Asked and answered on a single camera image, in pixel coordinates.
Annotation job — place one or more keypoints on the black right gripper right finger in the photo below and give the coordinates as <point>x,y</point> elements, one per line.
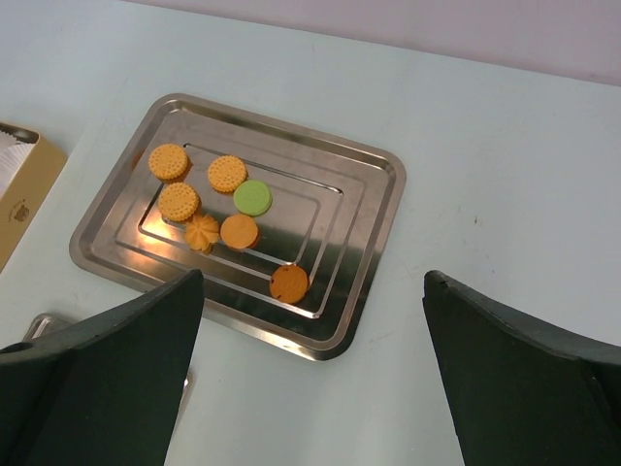
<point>521,391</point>

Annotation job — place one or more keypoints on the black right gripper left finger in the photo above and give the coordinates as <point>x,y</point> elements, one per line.
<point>105,390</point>

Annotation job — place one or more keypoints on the dotted orange sandwich cookie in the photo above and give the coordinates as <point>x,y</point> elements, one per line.
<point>178,202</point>
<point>226,173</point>
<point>169,163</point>

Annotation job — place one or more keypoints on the green sandwich cookie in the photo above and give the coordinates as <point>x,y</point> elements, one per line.
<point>253,198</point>

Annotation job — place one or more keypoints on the small steel tin lid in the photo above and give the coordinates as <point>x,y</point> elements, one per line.
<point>45,324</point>

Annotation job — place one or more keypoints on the orange swirl flower cookie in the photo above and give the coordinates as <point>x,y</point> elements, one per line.
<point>202,233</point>

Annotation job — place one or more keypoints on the orange chocolate chip cookie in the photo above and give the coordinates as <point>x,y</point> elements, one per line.
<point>289,283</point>

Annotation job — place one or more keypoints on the gold cookie tin box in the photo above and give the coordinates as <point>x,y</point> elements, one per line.
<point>30,165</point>

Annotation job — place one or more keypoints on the large steel baking tray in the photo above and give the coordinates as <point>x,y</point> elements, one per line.
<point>334,202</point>

